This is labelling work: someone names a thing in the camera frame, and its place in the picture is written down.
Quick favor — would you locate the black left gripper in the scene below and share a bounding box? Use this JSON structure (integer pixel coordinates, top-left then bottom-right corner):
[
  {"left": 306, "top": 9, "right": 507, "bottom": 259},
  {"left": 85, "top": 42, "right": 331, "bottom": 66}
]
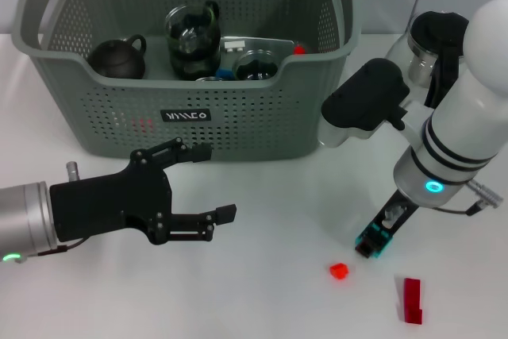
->
[{"left": 49, "top": 137, "right": 238, "bottom": 245}]

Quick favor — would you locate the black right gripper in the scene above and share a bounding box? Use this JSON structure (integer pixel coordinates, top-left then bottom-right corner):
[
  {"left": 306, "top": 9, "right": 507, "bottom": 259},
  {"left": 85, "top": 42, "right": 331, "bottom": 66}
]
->
[{"left": 355, "top": 187, "right": 421, "bottom": 260}]

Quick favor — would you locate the teal toy block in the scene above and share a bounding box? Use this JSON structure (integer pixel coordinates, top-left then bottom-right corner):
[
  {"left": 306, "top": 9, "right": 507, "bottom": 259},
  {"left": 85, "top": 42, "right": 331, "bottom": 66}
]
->
[{"left": 354, "top": 222, "right": 394, "bottom": 261}]

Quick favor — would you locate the dark red long block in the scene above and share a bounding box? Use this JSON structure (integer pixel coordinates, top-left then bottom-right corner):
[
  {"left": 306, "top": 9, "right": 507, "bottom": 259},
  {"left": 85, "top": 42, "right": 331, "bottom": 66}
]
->
[{"left": 394, "top": 274, "right": 424, "bottom": 326}]

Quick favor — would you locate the small orange toy block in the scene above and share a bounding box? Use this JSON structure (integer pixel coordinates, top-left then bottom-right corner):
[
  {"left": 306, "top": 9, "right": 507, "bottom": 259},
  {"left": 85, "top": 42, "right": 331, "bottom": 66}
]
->
[{"left": 328, "top": 262, "right": 349, "bottom": 279}]

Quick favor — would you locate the grey perforated storage basket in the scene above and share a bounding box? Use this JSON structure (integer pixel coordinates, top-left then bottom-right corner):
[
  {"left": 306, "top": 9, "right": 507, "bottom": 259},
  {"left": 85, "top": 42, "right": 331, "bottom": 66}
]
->
[{"left": 10, "top": 0, "right": 363, "bottom": 164}]

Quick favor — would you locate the black clay teapot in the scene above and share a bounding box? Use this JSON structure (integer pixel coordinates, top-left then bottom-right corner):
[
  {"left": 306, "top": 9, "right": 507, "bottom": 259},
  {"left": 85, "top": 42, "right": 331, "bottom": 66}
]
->
[{"left": 86, "top": 33, "right": 148, "bottom": 80}]

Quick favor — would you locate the right arm connector cable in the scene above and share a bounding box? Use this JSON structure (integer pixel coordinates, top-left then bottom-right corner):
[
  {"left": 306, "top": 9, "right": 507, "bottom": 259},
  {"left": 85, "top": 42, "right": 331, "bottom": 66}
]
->
[{"left": 435, "top": 179, "right": 502, "bottom": 216}]

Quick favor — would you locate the arm connector cable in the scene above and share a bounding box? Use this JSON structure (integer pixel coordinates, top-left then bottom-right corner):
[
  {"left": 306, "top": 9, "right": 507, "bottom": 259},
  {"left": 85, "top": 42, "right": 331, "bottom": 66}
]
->
[
  {"left": 435, "top": 179, "right": 502, "bottom": 216},
  {"left": 3, "top": 235, "right": 87, "bottom": 264}
]

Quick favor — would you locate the left arm connector cable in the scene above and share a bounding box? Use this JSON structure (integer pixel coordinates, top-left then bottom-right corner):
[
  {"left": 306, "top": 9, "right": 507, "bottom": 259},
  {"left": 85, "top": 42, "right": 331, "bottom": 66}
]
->
[{"left": 3, "top": 235, "right": 87, "bottom": 264}]

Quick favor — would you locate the glass teapot with black handle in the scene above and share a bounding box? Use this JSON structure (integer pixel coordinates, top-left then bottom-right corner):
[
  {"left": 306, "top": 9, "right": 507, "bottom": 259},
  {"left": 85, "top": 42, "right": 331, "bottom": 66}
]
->
[{"left": 385, "top": 10, "right": 473, "bottom": 109}]

